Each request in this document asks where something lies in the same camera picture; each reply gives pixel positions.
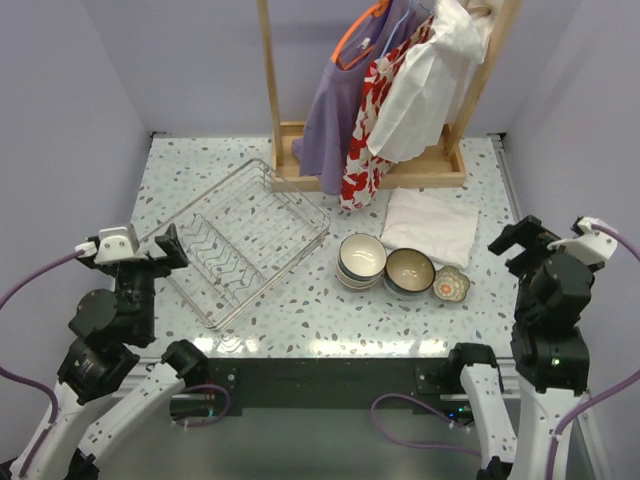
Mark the blue floral bowl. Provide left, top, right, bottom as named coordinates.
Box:
left=383, top=248, right=436, bottom=294

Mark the teal and white bowl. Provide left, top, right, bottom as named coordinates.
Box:
left=337, top=233, right=387, bottom=282

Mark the white ribbed bowl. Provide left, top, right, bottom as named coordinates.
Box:
left=394, top=293, right=425, bottom=302

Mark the beige bowl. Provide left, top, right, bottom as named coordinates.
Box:
left=336, top=270, right=379, bottom=286

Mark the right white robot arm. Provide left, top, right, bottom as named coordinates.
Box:
left=440, top=216, right=595, bottom=479

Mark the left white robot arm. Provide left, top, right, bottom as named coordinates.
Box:
left=1, top=225, right=207, bottom=479

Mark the wooden clothes rack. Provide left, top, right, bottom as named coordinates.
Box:
left=257, top=0, right=526, bottom=194

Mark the folded white cloth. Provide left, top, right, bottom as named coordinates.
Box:
left=380, top=188, right=479, bottom=270

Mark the red white floral garment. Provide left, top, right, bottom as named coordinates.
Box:
left=339, top=15, right=434, bottom=211

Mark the white hanging garment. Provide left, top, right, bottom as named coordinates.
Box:
left=368, top=1, right=503, bottom=163

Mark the purple shirt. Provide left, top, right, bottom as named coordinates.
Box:
left=292, top=1, right=406, bottom=195

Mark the blue hanger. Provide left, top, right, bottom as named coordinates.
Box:
left=379, top=0, right=433, bottom=58

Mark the orange hanger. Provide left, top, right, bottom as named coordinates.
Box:
left=331, top=0, right=394, bottom=71

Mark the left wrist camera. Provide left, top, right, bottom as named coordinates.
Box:
left=75, top=223, right=145, bottom=265

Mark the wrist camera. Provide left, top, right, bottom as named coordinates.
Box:
left=547, top=216, right=618, bottom=266
left=75, top=223, right=145, bottom=265

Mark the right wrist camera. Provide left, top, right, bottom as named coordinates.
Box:
left=547, top=216, right=618, bottom=266

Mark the wire dish rack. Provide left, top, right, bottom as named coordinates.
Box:
left=132, top=158, right=331, bottom=357

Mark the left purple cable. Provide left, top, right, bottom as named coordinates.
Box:
left=0, top=249, right=234, bottom=476

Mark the purple cable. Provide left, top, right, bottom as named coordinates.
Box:
left=369, top=222, right=640, bottom=480
left=0, top=249, right=234, bottom=476

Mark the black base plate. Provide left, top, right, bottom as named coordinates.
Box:
left=167, top=357, right=504, bottom=421

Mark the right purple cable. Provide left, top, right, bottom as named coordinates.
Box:
left=369, top=222, right=640, bottom=480

